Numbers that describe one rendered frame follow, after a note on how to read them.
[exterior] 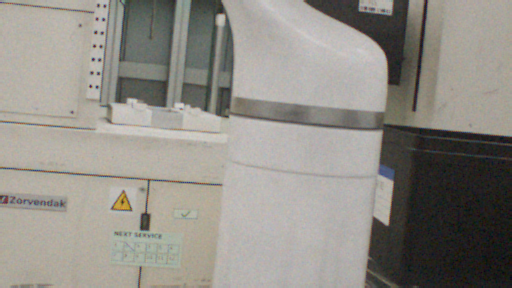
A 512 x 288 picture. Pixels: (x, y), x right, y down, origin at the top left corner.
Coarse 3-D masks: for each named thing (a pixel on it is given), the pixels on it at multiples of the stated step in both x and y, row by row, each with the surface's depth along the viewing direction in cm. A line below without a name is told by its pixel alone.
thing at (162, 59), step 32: (128, 0) 216; (160, 0) 217; (192, 0) 219; (96, 32) 126; (128, 32) 216; (160, 32) 218; (192, 32) 219; (224, 32) 221; (128, 64) 215; (160, 64) 218; (192, 64) 220; (224, 64) 222; (128, 96) 218; (160, 96) 219; (192, 96) 221; (224, 96) 222; (128, 256) 129; (160, 256) 130
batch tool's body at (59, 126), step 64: (0, 0) 124; (64, 0) 125; (448, 0) 131; (0, 64) 125; (64, 64) 126; (448, 64) 131; (0, 128) 125; (64, 128) 126; (128, 128) 141; (448, 128) 132; (64, 192) 127; (128, 192) 129; (192, 192) 131; (0, 256) 126; (64, 256) 128; (192, 256) 131
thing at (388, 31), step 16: (304, 0) 131; (320, 0) 132; (336, 0) 132; (352, 0) 133; (368, 0) 133; (384, 0) 133; (400, 0) 134; (336, 16) 132; (352, 16) 133; (368, 16) 133; (384, 16) 134; (400, 16) 134; (368, 32) 133; (384, 32) 134; (400, 32) 134; (384, 48) 134; (400, 48) 134; (400, 64) 135
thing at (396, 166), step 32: (384, 128) 100; (416, 128) 114; (384, 160) 99; (416, 160) 87; (448, 160) 87; (480, 160) 87; (384, 192) 97; (416, 192) 87; (448, 192) 87; (480, 192) 87; (384, 224) 96; (416, 224) 87; (448, 224) 87; (480, 224) 87; (384, 256) 94; (416, 256) 87; (448, 256) 87; (480, 256) 87
